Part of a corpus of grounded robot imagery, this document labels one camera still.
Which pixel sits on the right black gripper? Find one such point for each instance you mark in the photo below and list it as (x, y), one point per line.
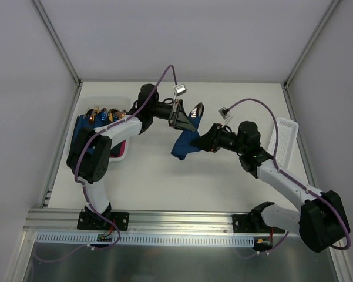
(214, 137)

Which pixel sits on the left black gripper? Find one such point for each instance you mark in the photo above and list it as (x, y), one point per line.
(175, 114)

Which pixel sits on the blue paper napkin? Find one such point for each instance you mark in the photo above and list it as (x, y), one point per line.
(182, 146)

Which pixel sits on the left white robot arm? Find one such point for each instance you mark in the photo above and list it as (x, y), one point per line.
(90, 150)

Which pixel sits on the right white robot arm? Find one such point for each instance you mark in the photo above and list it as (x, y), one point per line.
(318, 217)

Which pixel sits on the pink rolled napkin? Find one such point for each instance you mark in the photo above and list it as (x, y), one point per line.
(118, 150)

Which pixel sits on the dark blue rolled napkin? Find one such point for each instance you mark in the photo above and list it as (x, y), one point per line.
(82, 122)

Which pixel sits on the blue iridescent fork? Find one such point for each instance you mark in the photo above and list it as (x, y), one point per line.
(102, 115)

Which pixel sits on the small white plastic tray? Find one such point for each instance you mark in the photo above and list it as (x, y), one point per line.
(287, 139)

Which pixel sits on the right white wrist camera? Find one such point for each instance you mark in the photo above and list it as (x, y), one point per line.
(225, 114)

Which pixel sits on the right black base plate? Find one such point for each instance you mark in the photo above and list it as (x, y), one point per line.
(251, 223)

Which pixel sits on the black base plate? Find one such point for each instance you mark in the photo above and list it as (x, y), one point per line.
(119, 220)
(251, 223)

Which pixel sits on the white slotted cable duct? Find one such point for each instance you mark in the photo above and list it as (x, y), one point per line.
(146, 239)

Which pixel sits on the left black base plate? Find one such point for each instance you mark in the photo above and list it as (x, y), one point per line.
(119, 220)

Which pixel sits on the aluminium rail frame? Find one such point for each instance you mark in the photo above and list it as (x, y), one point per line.
(151, 222)

